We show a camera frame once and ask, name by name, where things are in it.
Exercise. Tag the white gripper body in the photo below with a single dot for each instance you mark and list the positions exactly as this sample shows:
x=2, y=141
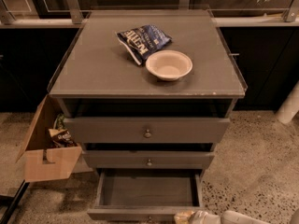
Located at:
x=204, y=217

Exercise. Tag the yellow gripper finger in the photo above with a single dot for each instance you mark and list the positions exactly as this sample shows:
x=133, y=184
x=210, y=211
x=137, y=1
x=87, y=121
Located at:
x=183, y=217

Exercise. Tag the grey bottom drawer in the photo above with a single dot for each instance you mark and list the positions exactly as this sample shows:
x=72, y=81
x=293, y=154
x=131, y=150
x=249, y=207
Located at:
x=150, y=195

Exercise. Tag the grey drawer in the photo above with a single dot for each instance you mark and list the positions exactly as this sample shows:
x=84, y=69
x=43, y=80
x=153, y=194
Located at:
x=150, y=195
x=147, y=159
x=147, y=130

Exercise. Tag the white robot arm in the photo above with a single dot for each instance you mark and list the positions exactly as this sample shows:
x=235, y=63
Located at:
x=255, y=176

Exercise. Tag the grey middle drawer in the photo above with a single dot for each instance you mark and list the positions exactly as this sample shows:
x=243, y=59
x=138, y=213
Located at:
x=147, y=159

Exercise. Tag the grey drawer cabinet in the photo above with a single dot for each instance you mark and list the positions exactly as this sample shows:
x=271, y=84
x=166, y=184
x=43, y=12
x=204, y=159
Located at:
x=101, y=80

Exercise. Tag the grey top drawer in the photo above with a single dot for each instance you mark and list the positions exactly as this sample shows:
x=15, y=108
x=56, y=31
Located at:
x=147, y=130

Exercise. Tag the brown snack bag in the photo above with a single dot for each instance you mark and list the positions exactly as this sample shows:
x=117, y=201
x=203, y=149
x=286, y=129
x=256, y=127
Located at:
x=61, y=138

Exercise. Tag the white paper bowl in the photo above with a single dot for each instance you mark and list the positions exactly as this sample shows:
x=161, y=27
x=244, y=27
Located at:
x=169, y=65

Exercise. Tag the green snack bag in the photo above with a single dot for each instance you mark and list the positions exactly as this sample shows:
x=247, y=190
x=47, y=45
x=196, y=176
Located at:
x=59, y=122

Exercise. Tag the black metal leg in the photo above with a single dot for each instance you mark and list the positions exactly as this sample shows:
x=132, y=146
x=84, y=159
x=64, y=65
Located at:
x=11, y=202

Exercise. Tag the cardboard box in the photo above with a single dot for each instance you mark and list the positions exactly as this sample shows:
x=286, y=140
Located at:
x=43, y=161

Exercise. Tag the blue chip bag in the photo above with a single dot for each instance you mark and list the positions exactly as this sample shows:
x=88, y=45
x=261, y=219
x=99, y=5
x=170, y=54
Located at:
x=143, y=41

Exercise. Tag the metal railing frame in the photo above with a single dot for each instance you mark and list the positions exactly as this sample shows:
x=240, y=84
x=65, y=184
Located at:
x=225, y=13

